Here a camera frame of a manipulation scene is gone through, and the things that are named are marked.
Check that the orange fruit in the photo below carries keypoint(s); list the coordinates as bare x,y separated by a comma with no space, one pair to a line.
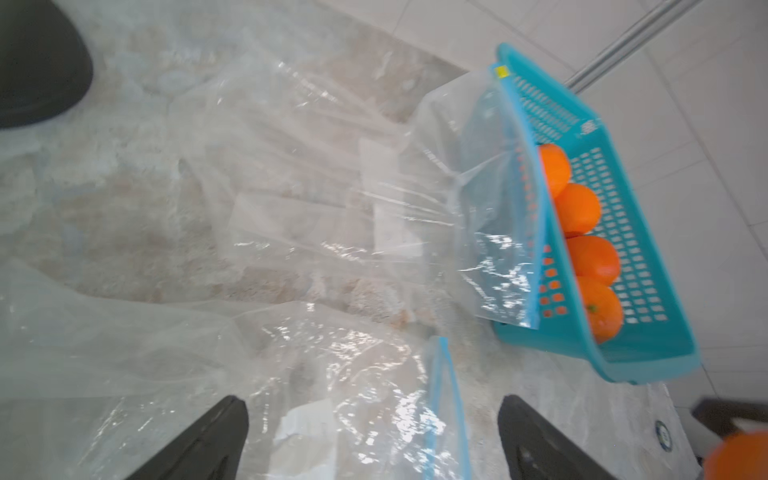
602,307
739,457
557,168
594,257
578,209

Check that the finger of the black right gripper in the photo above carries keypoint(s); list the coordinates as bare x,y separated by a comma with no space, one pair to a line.
719,415

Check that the black microphone stand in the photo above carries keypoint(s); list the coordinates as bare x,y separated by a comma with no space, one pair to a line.
46,68

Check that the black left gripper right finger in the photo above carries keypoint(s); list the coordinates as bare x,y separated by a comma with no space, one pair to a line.
535,449

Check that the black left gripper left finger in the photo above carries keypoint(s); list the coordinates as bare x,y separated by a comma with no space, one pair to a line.
209,449

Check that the clear zip-top bag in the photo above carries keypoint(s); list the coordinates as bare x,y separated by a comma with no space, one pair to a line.
299,171
93,388

